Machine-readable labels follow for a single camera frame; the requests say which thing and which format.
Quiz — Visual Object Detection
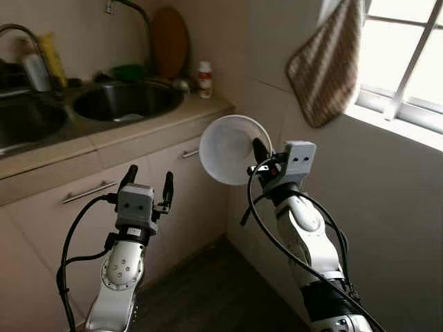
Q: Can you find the round white plate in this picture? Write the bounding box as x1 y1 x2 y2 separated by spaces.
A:
199 115 274 186

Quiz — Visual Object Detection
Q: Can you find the beige kitchen base cabinet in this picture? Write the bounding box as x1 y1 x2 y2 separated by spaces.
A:
0 114 233 332

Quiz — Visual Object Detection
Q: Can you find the white dish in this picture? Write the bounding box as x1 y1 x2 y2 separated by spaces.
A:
112 113 147 124

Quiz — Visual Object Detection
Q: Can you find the stainless steel double sink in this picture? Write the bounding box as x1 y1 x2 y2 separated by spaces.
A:
0 77 186 156

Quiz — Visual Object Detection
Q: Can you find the white bottle with red label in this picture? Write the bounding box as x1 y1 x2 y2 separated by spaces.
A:
197 61 213 99

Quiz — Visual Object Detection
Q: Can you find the round shiny steel lid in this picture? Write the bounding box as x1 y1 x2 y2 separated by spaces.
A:
172 77 193 94

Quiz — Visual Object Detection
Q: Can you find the brown striped dish towel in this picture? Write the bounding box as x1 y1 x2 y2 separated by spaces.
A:
286 0 364 129

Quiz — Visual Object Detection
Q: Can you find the small green plastic bowl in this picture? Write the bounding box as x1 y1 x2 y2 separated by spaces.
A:
111 64 146 82

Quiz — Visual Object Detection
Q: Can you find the chrome arched sink faucet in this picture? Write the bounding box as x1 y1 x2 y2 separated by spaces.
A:
0 24 60 95

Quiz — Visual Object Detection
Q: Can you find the tall grey gooseneck tap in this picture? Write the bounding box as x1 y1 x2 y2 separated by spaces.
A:
105 0 154 80

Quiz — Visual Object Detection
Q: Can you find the white detergent bottle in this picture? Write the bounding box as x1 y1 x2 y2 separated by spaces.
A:
19 41 51 93

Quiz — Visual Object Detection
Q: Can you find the round wooden cutting board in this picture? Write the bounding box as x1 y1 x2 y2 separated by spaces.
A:
152 7 190 80

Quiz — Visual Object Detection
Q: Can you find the yellow squeeze bottle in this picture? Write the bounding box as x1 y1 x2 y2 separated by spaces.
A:
38 33 69 87

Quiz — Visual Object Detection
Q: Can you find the white window security grille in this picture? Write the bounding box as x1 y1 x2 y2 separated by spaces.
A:
363 0 443 122

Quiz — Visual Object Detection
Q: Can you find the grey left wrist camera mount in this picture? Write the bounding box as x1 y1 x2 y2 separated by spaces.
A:
116 185 154 232

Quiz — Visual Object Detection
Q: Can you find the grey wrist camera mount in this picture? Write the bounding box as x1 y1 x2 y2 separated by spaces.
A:
284 141 317 184
116 185 154 232

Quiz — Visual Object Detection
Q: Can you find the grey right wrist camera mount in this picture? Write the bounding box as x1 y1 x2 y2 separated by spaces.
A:
284 141 317 184

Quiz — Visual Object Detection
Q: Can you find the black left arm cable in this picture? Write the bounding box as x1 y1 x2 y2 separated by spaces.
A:
57 194 118 332

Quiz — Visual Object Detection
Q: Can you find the grey window frame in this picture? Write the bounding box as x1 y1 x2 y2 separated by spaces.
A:
346 86 443 150

